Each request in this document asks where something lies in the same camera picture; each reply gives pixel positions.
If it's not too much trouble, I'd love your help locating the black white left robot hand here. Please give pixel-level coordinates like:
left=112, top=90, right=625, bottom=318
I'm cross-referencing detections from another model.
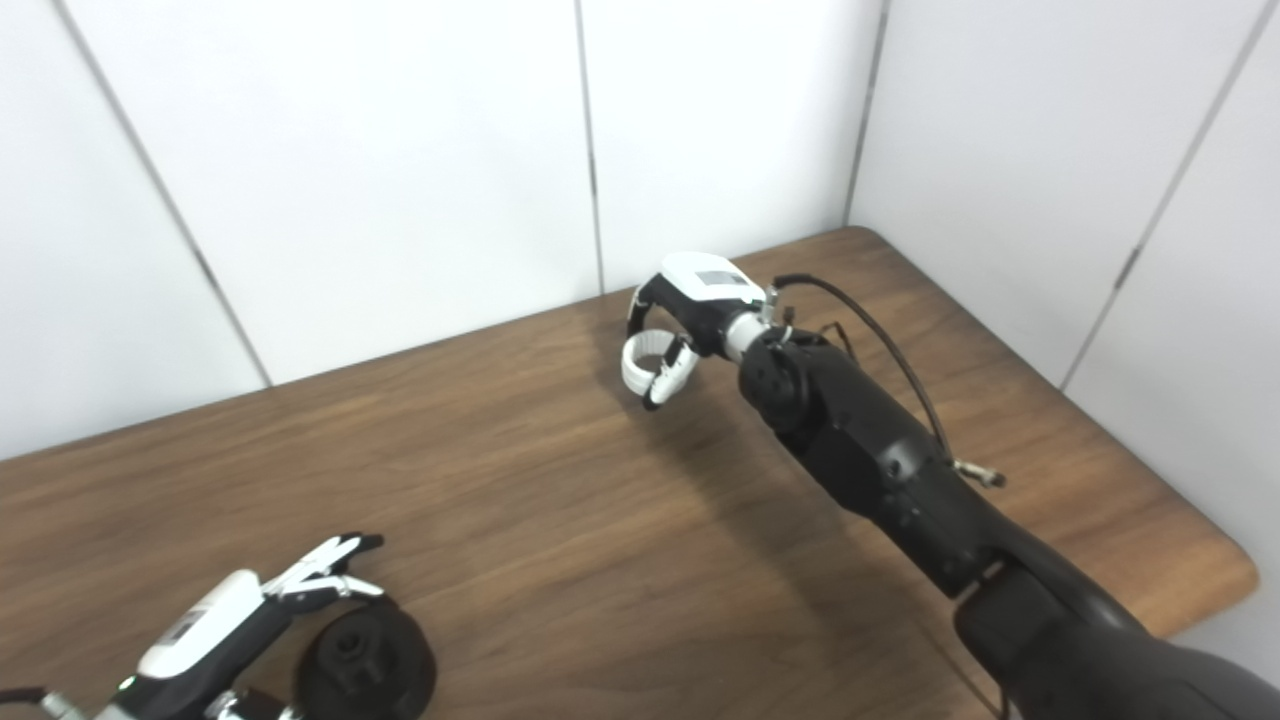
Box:
left=95, top=533, right=386, bottom=720

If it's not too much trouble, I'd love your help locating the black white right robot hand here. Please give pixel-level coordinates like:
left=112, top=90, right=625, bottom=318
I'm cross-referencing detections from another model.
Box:
left=620, top=252, right=769, bottom=411

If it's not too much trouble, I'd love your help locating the white toothed ring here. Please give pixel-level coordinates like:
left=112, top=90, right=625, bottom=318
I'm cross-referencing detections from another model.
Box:
left=621, top=330, right=691, bottom=396

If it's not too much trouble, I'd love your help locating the round black stepped part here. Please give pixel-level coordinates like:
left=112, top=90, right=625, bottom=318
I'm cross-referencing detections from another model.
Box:
left=296, top=600, right=438, bottom=720

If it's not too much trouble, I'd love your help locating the thin right arm wire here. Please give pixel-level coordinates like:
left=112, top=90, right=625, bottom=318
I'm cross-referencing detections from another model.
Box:
left=790, top=318, right=856, bottom=361

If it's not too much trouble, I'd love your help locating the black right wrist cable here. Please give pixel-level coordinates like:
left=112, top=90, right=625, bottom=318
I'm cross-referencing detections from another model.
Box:
left=772, top=274, right=1006, bottom=489

